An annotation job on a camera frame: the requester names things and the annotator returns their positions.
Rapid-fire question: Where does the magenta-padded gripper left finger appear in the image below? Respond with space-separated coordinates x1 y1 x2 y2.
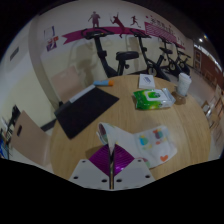
68 143 113 191

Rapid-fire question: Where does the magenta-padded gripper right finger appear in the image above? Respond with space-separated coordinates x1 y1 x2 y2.
111 143 156 191

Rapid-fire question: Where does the white towel with colourful print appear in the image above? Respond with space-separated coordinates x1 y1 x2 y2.
96 122 178 169

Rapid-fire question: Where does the black flat folio case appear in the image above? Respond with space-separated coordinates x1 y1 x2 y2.
54 84 120 140

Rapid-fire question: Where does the light wooden chair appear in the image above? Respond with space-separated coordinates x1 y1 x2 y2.
9 110 51 166
50 65 83 103

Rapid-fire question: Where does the green wet wipes pack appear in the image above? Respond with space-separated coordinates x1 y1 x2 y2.
133 87 177 111

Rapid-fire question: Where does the brown tape roll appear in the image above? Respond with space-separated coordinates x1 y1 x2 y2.
173 89 188 105

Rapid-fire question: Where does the blue and orange marker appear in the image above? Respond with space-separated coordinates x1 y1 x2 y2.
93 79 115 87

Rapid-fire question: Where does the small white tissue pack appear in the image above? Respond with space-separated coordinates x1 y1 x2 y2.
138 73 157 90

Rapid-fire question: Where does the group of wooden chairs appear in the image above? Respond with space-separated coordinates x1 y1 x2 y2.
199 84 224 131

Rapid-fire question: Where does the black exercise bike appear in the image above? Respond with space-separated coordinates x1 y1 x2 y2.
159 38 183 76
81 28 140 79
129 28 171 81
174 44 193 76

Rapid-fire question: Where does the brown wooden cabinet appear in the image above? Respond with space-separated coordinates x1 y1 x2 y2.
193 46 224 88

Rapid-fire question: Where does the wall poster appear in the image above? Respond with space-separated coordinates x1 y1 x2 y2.
43 25 59 53

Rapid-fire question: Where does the dark wall plaque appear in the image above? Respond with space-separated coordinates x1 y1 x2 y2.
9 46 20 62

